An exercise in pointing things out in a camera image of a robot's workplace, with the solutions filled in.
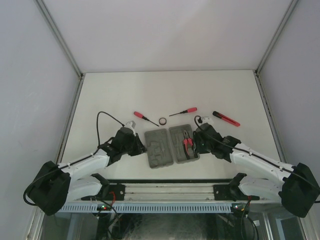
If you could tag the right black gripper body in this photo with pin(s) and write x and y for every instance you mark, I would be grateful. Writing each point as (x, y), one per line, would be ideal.
(202, 147)

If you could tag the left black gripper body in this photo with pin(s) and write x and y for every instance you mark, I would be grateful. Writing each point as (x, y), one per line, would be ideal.
(131, 148)

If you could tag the red black pliers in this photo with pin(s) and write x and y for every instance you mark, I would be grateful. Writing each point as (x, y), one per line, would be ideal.
(188, 146)

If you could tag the grey plastic tool case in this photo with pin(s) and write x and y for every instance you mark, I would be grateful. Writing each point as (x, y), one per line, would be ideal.
(165, 146)

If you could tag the red-handled screwdriver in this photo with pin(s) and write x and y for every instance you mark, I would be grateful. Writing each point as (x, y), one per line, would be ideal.
(141, 116)
(189, 110)

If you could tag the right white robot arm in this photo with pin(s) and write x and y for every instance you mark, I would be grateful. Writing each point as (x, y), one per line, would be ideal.
(275, 172)

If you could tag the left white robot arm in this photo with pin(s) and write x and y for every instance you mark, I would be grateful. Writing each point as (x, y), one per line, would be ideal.
(57, 184)

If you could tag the red black utility knife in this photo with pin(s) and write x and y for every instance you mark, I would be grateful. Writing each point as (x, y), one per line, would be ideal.
(226, 119)

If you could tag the black electrical tape roll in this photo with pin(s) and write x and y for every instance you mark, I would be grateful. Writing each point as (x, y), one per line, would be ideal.
(162, 121)

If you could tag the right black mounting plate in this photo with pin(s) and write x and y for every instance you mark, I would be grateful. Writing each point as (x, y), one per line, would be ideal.
(228, 192)

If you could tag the black mounting plate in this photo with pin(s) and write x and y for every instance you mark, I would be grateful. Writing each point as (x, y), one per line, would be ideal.
(112, 192)
(228, 192)

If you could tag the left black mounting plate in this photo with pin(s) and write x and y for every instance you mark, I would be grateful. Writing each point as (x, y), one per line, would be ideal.
(112, 192)

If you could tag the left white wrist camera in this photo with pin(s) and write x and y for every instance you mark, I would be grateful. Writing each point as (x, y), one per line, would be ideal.
(131, 125)

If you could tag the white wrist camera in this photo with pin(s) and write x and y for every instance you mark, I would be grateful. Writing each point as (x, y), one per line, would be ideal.
(131, 125)
(207, 120)

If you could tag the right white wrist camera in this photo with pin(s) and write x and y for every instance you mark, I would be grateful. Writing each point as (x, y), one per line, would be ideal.
(207, 120)

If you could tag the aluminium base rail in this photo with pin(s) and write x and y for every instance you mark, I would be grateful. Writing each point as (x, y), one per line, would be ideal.
(192, 191)

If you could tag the right aluminium frame post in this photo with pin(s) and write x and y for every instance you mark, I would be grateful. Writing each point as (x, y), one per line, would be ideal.
(257, 72)

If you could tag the aluminium frame post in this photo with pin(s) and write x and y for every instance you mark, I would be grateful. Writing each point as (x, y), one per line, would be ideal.
(52, 25)
(257, 72)

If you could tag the blue slotted cable duct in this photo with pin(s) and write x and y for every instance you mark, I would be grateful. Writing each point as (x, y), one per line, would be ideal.
(146, 208)

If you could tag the left aluminium frame post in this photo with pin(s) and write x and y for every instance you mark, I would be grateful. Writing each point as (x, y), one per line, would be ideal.
(52, 25)

